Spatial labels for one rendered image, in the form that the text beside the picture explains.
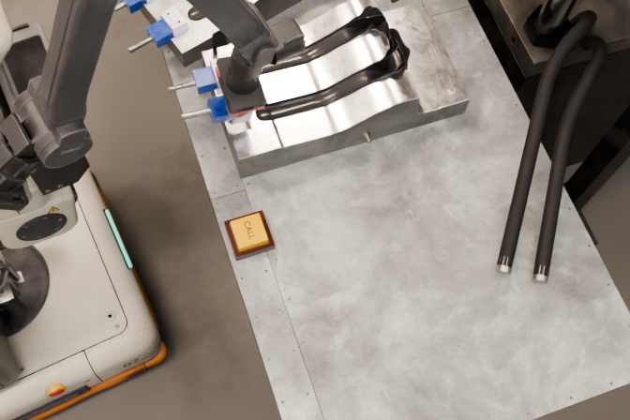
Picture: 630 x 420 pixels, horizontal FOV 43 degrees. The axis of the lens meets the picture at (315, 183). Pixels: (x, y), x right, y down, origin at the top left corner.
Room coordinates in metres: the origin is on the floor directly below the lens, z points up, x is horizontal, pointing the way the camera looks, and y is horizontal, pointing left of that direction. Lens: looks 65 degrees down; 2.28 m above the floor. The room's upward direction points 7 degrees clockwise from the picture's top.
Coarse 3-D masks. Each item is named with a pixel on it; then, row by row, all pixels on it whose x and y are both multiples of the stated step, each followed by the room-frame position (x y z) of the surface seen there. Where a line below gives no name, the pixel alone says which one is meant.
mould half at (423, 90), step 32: (352, 0) 1.04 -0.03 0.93; (320, 32) 0.97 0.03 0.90; (416, 32) 1.03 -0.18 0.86; (320, 64) 0.90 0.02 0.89; (352, 64) 0.90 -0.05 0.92; (416, 64) 0.95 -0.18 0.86; (448, 64) 0.96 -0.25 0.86; (288, 96) 0.82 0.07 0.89; (352, 96) 0.83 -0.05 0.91; (384, 96) 0.82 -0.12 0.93; (416, 96) 0.83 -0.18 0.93; (448, 96) 0.88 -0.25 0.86; (224, 128) 0.76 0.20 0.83; (256, 128) 0.74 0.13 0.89; (288, 128) 0.75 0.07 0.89; (320, 128) 0.76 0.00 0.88; (352, 128) 0.77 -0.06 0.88; (384, 128) 0.80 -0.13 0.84; (256, 160) 0.68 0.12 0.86; (288, 160) 0.71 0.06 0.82
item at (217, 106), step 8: (208, 104) 0.73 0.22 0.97; (216, 104) 0.73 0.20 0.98; (224, 104) 0.74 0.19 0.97; (192, 112) 0.71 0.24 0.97; (200, 112) 0.71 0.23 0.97; (208, 112) 0.72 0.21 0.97; (216, 112) 0.72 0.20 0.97; (224, 112) 0.72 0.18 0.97; (248, 112) 0.73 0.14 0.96; (216, 120) 0.71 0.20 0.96; (224, 120) 0.71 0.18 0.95; (232, 120) 0.72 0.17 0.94; (240, 120) 0.73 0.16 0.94; (248, 120) 0.73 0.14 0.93
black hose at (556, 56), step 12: (588, 12) 1.10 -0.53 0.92; (576, 24) 1.05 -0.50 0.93; (588, 24) 1.05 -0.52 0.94; (576, 36) 1.01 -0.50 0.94; (564, 48) 0.98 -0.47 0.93; (552, 60) 0.96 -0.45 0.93; (564, 60) 0.96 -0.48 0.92; (552, 72) 0.93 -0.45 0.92; (540, 84) 0.90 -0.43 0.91; (552, 84) 0.91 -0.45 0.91
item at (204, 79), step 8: (224, 56) 0.88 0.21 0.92; (192, 72) 0.84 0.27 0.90; (200, 72) 0.84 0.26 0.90; (208, 72) 0.84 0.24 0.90; (200, 80) 0.82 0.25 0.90; (208, 80) 0.83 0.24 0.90; (216, 80) 0.83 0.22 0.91; (168, 88) 0.80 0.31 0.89; (176, 88) 0.80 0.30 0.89; (184, 88) 0.81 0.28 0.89; (200, 88) 0.81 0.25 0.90; (208, 88) 0.81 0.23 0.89
